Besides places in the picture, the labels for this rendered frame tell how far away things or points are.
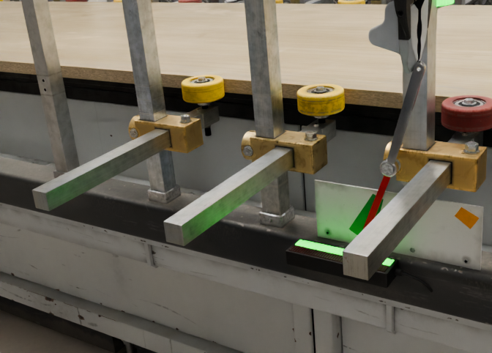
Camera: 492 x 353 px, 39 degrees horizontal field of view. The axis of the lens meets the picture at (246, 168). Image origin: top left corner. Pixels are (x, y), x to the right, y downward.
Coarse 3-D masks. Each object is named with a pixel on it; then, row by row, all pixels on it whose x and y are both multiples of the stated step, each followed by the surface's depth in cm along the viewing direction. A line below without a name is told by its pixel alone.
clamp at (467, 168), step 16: (448, 144) 98; (464, 144) 97; (400, 160) 98; (416, 160) 97; (448, 160) 94; (464, 160) 93; (480, 160) 93; (400, 176) 99; (464, 176) 94; (480, 176) 95
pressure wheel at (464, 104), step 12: (456, 96) 106; (468, 96) 106; (480, 96) 105; (444, 108) 102; (456, 108) 101; (468, 108) 100; (480, 108) 100; (444, 120) 103; (456, 120) 101; (468, 120) 100; (480, 120) 100; (468, 132) 101
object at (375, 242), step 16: (480, 144) 105; (432, 160) 95; (416, 176) 91; (432, 176) 90; (448, 176) 94; (400, 192) 87; (416, 192) 86; (432, 192) 89; (384, 208) 83; (400, 208) 83; (416, 208) 84; (368, 224) 79; (384, 224) 79; (400, 224) 80; (368, 240) 76; (384, 240) 76; (400, 240) 81; (352, 256) 74; (368, 256) 73; (384, 256) 77; (352, 272) 75; (368, 272) 74
